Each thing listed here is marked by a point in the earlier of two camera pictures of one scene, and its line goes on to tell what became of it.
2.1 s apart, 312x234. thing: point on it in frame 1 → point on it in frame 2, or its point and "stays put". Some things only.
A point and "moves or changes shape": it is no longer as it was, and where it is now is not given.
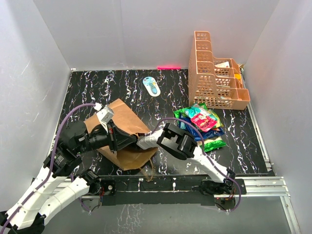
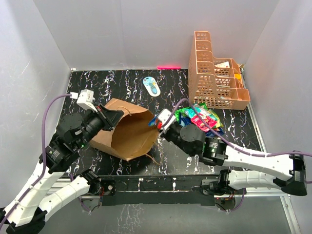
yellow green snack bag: [213, 115] stays put
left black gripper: [117, 140] → [110, 118]
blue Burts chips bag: [185, 126] stays put
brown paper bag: [132, 155] moves or changes shape
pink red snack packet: [204, 122] stays put
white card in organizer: [225, 65] stays put
